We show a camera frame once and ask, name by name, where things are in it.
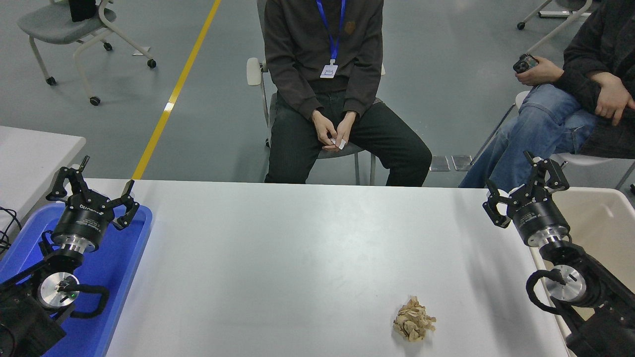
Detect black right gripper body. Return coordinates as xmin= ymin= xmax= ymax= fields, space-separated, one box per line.
xmin=508 ymin=191 xmax=570 ymax=241

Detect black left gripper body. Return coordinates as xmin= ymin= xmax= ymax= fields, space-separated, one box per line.
xmin=52 ymin=192 xmax=115 ymax=244

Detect black phone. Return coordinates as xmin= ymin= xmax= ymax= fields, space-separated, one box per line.
xmin=513 ymin=54 xmax=540 ymax=74

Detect tan paper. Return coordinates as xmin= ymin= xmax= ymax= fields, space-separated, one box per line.
xmin=393 ymin=297 xmax=437 ymax=343

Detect person's right hand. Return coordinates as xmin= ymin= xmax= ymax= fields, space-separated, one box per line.
xmin=590 ymin=72 xmax=635 ymax=126
xmin=312 ymin=110 xmax=338 ymax=147

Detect person's left hand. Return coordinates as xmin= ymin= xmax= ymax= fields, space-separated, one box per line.
xmin=515 ymin=56 xmax=565 ymax=86
xmin=323 ymin=111 xmax=358 ymax=151

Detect person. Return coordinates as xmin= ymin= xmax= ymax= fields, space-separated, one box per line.
xmin=264 ymin=0 xmax=433 ymax=187
xmin=459 ymin=0 xmax=635 ymax=189

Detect white side table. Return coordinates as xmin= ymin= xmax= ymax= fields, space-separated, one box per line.
xmin=0 ymin=125 xmax=87 ymax=248

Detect blue plastic tray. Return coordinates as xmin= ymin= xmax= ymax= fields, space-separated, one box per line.
xmin=0 ymin=203 xmax=153 ymax=357

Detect large pale bin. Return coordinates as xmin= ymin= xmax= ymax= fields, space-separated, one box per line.
xmin=528 ymin=187 xmax=635 ymax=348

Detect yellow floor tape line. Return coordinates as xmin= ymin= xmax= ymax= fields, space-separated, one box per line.
xmin=131 ymin=0 xmax=222 ymax=180

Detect grey wheeled chair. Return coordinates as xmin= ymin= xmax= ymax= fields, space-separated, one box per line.
xmin=16 ymin=0 xmax=157 ymax=107
xmin=517 ymin=0 xmax=602 ymax=55

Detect black bag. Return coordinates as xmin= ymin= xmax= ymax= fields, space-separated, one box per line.
xmin=68 ymin=0 xmax=98 ymax=23

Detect black cable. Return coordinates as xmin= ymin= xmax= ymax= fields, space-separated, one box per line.
xmin=0 ymin=207 xmax=23 ymax=256

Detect blue lanyard with badge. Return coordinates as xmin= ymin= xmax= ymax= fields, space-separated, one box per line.
xmin=316 ymin=0 xmax=347 ymax=79

